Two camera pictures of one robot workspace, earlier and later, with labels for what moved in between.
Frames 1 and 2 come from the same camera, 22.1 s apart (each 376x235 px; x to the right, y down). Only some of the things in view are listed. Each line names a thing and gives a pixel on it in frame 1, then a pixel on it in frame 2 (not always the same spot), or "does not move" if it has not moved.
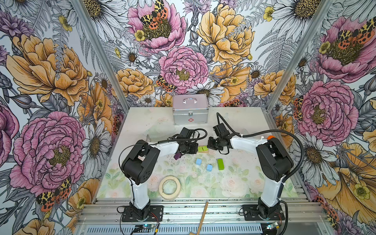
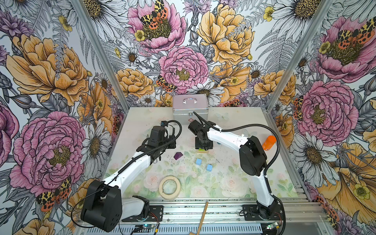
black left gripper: (194, 150) → (172, 139)
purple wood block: (177, 155) does not move
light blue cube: (209, 168) does not move
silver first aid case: (190, 109) does not move
